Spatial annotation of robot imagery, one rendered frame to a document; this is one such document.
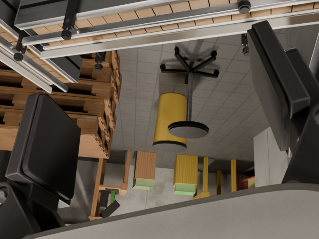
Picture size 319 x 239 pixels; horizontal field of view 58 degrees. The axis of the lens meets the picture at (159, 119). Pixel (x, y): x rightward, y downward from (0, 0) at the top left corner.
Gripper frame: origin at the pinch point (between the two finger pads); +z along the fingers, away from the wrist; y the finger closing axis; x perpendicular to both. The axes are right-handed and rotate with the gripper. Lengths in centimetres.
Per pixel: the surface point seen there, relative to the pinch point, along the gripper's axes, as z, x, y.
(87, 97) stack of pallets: 135, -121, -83
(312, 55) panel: 52, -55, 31
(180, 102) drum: 197, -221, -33
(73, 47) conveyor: 52, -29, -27
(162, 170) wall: 341, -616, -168
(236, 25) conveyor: 42, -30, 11
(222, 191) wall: 288, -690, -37
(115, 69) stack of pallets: 180, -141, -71
